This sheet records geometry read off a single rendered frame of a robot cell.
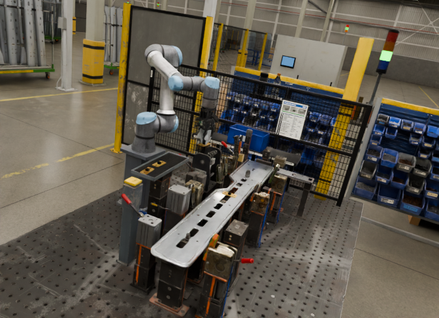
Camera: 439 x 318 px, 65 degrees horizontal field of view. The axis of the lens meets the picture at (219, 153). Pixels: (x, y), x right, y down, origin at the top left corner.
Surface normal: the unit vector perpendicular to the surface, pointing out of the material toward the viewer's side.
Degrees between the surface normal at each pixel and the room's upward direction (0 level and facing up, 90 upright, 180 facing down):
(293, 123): 90
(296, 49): 90
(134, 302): 0
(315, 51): 90
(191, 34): 90
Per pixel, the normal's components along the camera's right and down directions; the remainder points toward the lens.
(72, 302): 0.16, -0.93
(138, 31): -0.47, 0.22
